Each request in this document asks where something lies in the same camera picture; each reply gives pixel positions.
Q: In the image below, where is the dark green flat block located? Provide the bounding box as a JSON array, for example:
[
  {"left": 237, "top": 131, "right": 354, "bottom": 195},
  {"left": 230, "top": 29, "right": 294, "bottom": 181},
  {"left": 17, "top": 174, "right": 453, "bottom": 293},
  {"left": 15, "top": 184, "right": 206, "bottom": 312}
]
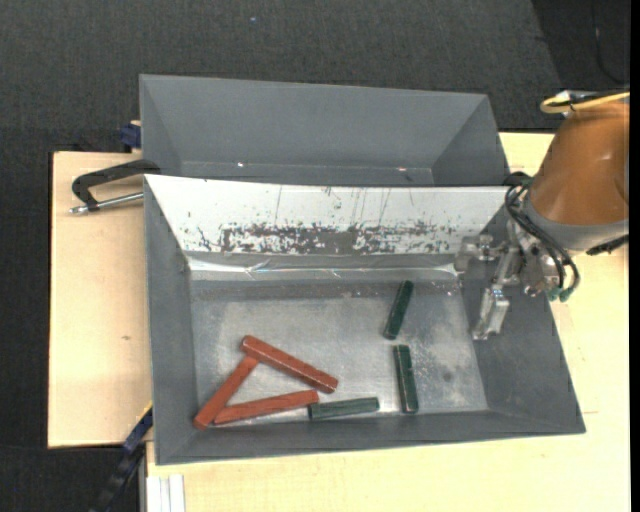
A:
[
  {"left": 306, "top": 396, "right": 381, "bottom": 422},
  {"left": 382, "top": 279, "right": 416, "bottom": 342},
  {"left": 391, "top": 343, "right": 421, "bottom": 416}
]

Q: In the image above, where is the grey metal bin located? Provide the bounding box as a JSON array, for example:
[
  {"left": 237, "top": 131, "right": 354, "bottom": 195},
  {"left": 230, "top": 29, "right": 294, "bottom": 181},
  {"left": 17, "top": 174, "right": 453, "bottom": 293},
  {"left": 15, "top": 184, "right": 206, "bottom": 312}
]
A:
[{"left": 138, "top": 73, "right": 587, "bottom": 467}]

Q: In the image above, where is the red-brown flat block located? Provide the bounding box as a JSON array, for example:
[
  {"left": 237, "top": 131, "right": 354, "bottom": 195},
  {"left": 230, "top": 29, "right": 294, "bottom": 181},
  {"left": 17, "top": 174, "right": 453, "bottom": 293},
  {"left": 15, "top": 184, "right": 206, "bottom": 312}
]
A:
[
  {"left": 213, "top": 389, "right": 321, "bottom": 427},
  {"left": 192, "top": 355, "right": 260, "bottom": 432},
  {"left": 239, "top": 334, "right": 340, "bottom": 395}
]

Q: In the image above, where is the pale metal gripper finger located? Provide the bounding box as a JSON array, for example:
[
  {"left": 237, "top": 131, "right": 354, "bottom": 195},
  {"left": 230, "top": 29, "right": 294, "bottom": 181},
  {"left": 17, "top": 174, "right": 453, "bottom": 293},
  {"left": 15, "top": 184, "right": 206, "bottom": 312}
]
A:
[
  {"left": 453, "top": 233, "right": 496, "bottom": 275},
  {"left": 470, "top": 284, "right": 512, "bottom": 343}
]

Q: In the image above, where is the pale brown flat board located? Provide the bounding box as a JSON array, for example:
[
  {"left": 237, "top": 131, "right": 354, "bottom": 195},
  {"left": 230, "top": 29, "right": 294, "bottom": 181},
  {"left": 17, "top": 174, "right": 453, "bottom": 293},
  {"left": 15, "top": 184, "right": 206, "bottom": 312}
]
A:
[{"left": 46, "top": 149, "right": 155, "bottom": 450}]

